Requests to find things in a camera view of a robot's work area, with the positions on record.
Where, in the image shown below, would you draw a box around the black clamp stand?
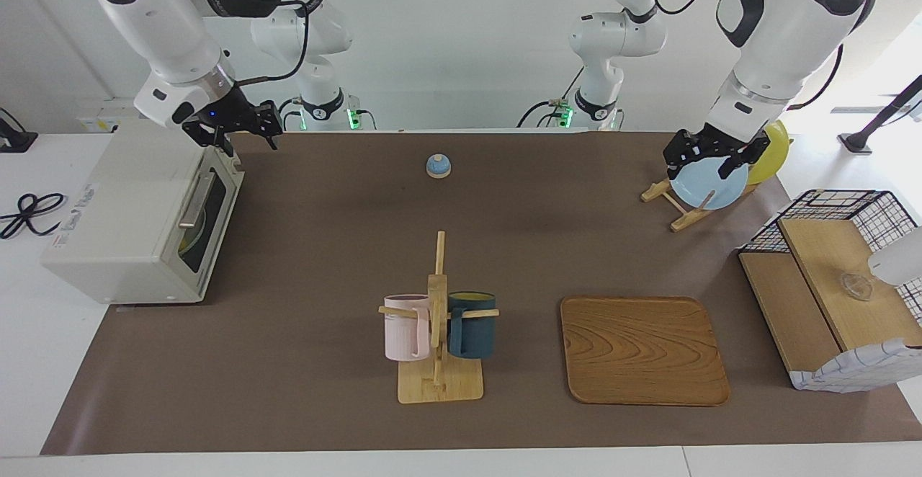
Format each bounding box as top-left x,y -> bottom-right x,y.
0,107 -> 38,153

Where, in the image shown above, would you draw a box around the coiled black cable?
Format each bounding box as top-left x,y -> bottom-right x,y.
0,192 -> 67,240

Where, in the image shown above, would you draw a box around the yellow round plate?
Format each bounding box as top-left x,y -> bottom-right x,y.
746,120 -> 791,186

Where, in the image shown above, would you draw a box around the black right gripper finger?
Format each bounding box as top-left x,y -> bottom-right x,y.
184,124 -> 235,157
256,113 -> 283,150

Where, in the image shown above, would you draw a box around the pale green round plate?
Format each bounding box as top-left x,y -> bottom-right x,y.
179,207 -> 207,254

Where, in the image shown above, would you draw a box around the dark blue mug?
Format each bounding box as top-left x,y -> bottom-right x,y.
447,291 -> 498,360

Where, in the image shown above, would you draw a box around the light blue round plate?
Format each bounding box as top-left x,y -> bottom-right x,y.
670,154 -> 750,211

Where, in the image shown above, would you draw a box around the white box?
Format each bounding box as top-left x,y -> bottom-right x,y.
76,97 -> 170,134

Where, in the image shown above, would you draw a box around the brown wooden tray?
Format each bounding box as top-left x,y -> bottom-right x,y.
560,296 -> 731,407

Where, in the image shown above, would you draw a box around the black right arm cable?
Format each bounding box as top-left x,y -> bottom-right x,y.
234,0 -> 312,89

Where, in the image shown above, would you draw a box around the white rounded object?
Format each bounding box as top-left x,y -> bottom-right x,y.
867,226 -> 922,287

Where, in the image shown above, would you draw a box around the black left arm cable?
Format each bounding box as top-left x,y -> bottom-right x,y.
605,0 -> 894,112

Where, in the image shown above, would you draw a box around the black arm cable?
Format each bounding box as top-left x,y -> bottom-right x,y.
234,0 -> 312,89
605,0 -> 894,112

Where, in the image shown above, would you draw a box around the pink mug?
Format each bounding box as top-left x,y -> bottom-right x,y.
383,294 -> 431,362

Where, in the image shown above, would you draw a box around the beige toaster oven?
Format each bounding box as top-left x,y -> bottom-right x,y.
40,118 -> 246,306

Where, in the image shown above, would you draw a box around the wooden mug tree stand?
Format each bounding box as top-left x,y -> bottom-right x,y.
378,231 -> 500,404

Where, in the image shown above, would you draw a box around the wire shelf with wooden boards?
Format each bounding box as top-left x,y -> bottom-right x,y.
738,189 -> 922,393

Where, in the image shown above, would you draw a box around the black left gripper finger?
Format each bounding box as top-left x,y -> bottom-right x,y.
664,131 -> 692,179
720,138 -> 771,179

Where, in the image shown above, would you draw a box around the wooden plate rack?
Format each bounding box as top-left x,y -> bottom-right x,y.
641,162 -> 761,233

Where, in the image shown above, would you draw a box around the black angled pole stand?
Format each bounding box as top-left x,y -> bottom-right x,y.
838,73 -> 922,155

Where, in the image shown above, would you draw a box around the brown table mat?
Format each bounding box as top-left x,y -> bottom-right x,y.
40,130 -> 922,456

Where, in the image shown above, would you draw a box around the small clear glass bowl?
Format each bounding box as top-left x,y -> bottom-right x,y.
839,272 -> 874,301

